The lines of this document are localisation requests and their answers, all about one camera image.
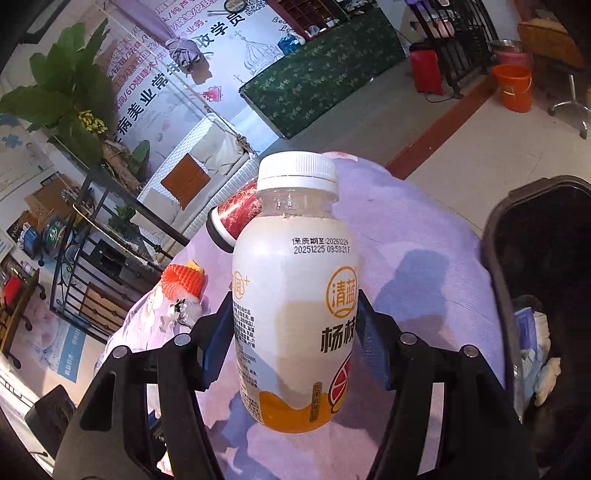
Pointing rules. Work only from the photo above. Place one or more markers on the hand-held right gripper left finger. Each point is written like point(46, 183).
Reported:
point(212, 344)

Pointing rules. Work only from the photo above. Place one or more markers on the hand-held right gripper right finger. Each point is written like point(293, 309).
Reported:
point(374, 341)

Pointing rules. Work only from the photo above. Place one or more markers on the orange foam fruit net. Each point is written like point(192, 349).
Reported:
point(180, 279)

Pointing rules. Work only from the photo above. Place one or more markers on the yellow foam fruit net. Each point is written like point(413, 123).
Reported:
point(194, 265)

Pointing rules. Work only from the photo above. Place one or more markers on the white capped juice bottle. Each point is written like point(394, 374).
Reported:
point(286, 277)

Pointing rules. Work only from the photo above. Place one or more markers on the red patterned canister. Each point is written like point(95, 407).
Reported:
point(235, 212)

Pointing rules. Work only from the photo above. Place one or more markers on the black trash bin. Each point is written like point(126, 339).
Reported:
point(545, 240)

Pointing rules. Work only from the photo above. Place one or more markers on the purple floral blanket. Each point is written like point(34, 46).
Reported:
point(415, 258)

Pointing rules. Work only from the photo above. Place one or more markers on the orange cushion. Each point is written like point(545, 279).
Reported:
point(184, 180)

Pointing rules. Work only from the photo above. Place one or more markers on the green round tin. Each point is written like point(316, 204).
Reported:
point(55, 230)

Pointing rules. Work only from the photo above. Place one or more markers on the white cushion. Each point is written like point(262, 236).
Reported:
point(221, 147)

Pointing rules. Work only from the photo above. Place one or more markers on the cardboard box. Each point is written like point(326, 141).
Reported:
point(51, 196)

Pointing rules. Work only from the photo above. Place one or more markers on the white wicker swing sofa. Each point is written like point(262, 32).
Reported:
point(207, 123)

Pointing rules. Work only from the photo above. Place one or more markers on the yellow banana bunch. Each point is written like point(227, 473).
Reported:
point(92, 121)

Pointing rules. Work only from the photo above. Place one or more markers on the green patterned counter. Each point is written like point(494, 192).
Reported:
point(323, 78)

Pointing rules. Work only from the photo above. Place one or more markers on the orange bucket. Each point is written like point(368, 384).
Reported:
point(512, 90)

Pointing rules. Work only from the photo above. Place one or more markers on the large banana plant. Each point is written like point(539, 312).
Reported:
point(69, 83)

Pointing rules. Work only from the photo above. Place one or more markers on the black metal rack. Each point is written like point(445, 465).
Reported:
point(457, 55)

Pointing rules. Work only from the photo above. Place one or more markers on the blue tissue pack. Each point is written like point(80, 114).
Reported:
point(290, 45)

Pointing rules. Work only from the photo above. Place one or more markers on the pink basin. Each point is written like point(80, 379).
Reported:
point(519, 59)

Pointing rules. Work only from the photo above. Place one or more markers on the chrome swivel stool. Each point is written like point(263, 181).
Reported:
point(572, 92)

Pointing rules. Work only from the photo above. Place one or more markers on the metal bowl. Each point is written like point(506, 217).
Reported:
point(505, 45)

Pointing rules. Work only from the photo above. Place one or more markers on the red telephone booth cabinet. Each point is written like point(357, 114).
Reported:
point(295, 14)

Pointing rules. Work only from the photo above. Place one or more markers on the brown patterned box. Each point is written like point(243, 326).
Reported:
point(549, 41)

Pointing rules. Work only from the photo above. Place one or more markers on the black metal bed frame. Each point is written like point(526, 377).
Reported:
point(138, 210)

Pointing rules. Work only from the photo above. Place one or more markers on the large wall poster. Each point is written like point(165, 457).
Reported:
point(152, 106)

